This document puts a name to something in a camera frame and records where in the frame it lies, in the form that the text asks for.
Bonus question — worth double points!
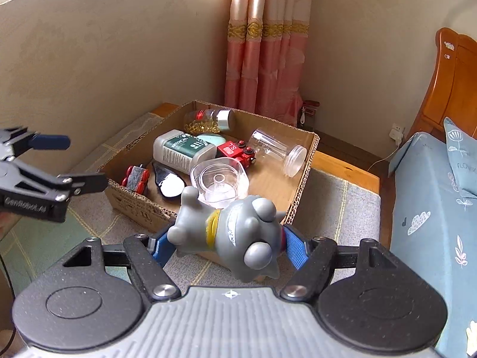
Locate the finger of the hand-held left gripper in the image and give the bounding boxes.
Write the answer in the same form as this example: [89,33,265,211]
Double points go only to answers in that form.
[15,158,109,204]
[0,127,71,157]

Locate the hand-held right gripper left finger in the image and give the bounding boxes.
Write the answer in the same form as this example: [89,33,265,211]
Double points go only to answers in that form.
[61,227,183,301]

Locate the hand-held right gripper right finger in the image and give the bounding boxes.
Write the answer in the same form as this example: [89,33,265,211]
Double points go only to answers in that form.
[280,226,402,301]

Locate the grey rubber toy figure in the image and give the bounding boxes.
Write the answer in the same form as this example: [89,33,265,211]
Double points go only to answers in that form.
[166,186,287,283]

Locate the cardboard box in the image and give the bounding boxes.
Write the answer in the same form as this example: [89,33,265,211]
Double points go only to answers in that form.
[104,100,320,268]

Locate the red grey toy block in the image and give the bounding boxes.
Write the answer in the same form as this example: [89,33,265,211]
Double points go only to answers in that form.
[121,164,151,196]

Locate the grey checked blanket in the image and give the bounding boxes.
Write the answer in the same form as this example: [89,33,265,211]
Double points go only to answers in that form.
[0,112,383,306]

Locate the clear plastic cup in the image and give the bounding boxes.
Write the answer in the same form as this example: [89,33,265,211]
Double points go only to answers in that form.
[190,157,250,208]

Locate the white bottle with green label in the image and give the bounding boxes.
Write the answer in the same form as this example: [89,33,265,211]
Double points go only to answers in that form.
[153,130,217,175]

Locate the clear plastic jar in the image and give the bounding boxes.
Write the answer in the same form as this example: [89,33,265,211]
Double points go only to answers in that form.
[248,128,308,178]

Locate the red toy car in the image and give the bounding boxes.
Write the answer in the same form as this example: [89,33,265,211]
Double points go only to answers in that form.
[216,140,258,171]

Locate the glass jar with silver lid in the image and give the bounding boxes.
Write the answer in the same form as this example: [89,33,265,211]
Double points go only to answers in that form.
[183,108,235,135]

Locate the bed with blue sheet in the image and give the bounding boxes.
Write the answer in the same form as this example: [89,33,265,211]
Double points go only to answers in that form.
[388,130,477,358]

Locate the pink gold-trimmed curtain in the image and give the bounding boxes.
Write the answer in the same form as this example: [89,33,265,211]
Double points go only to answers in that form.
[224,0,314,127]

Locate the blue floral pillow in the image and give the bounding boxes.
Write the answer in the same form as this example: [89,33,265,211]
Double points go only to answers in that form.
[443,117,477,198]

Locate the wooden headboard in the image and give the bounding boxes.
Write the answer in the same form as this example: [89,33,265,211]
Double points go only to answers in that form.
[406,27,477,143]

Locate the black cable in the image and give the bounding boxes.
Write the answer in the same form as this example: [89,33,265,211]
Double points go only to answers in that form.
[0,254,18,344]

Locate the white charger cable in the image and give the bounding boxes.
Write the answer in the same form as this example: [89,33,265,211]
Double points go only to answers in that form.
[367,134,415,173]

